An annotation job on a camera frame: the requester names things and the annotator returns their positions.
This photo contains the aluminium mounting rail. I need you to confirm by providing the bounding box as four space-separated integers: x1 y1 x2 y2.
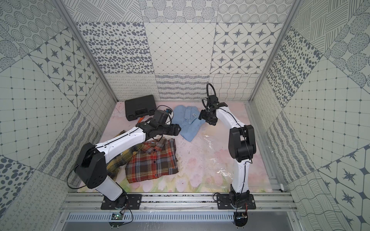
60 192 298 212

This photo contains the yellow plaid shirt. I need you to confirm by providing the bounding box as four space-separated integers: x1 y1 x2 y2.
107 143 143 180

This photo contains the orange handled screwdriver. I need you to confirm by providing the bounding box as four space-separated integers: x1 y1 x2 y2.
138 116 145 123

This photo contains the red plaid folded shirt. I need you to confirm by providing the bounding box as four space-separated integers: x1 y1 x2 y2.
125 138 179 183

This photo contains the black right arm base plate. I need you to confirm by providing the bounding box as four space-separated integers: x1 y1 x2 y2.
213 192 257 210

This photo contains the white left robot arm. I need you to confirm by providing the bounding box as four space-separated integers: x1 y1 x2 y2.
73 118 181 202

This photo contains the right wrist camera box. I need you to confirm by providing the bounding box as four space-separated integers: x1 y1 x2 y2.
206 94 219 108

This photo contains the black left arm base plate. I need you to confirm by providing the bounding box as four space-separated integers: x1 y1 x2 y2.
101 194 143 210

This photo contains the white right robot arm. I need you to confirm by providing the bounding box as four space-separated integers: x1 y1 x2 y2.
199 106 256 203

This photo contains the light blue shirt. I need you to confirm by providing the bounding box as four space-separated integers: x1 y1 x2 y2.
172 105 205 142

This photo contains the black plastic tool case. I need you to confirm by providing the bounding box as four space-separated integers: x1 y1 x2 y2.
124 95 157 121

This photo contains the clear plastic vacuum bag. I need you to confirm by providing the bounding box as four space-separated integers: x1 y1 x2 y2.
170 101 267 184

